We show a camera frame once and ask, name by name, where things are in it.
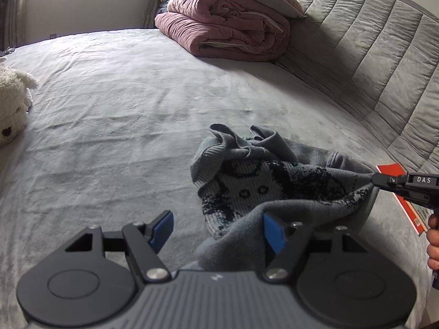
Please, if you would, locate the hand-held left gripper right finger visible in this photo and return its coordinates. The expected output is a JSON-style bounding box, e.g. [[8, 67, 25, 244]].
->
[[262, 212, 373, 283]]

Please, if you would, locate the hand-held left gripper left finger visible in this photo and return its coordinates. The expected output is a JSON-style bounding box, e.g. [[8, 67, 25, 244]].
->
[[65, 210, 174, 283]]

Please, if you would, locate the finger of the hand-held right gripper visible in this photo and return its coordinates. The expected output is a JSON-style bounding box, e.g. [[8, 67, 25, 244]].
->
[[371, 172, 408, 195]]

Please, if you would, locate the grey patterned knit sweater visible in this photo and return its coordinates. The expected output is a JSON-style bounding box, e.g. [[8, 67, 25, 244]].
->
[[190, 123, 381, 272]]

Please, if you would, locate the person's right hand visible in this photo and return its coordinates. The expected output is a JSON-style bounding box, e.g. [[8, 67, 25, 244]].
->
[[426, 212, 439, 272]]

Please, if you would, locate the red book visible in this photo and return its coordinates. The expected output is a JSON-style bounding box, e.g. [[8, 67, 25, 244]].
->
[[376, 163, 431, 237]]

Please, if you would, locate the grey quilted headboard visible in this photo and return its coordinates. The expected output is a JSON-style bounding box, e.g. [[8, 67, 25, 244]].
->
[[264, 0, 439, 183]]

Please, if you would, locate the white plush toy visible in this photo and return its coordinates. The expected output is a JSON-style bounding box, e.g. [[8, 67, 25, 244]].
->
[[0, 56, 40, 148]]

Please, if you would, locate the folded pink quilt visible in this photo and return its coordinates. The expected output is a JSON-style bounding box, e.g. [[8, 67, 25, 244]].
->
[[154, 0, 291, 63]]

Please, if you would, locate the dark curtain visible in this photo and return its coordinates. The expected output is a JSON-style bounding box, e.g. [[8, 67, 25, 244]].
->
[[0, 0, 30, 50]]

